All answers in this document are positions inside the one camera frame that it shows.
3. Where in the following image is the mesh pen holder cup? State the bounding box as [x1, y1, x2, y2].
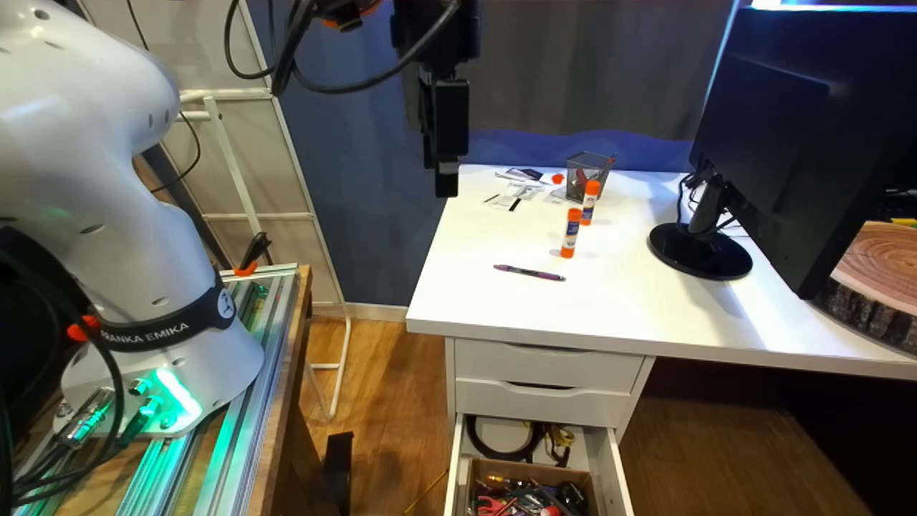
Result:
[566, 151, 613, 201]

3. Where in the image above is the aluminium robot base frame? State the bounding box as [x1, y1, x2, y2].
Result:
[16, 264, 321, 516]

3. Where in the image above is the cardboard box of pens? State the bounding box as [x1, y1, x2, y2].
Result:
[461, 457, 599, 516]

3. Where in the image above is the open white drawer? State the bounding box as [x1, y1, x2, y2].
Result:
[443, 420, 638, 516]

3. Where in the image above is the orange black clamp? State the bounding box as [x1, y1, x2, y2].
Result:
[234, 231, 271, 274]

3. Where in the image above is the orange capped glue stick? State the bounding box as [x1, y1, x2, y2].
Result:
[559, 207, 582, 258]

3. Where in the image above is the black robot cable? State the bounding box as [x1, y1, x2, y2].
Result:
[222, 0, 466, 98]

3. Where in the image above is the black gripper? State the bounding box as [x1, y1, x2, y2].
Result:
[390, 0, 480, 198]

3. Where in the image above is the white wire rack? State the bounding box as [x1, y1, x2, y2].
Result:
[178, 0, 357, 420]

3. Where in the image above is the black computer monitor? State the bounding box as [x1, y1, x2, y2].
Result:
[649, 5, 917, 298]

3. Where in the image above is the black pen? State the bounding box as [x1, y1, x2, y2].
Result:
[493, 264, 567, 281]

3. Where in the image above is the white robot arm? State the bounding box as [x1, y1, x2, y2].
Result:
[0, 0, 265, 435]

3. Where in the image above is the wooden log slice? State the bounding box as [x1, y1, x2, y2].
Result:
[827, 221, 917, 351]

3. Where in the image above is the papers and cards pile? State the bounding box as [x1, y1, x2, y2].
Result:
[486, 165, 566, 211]

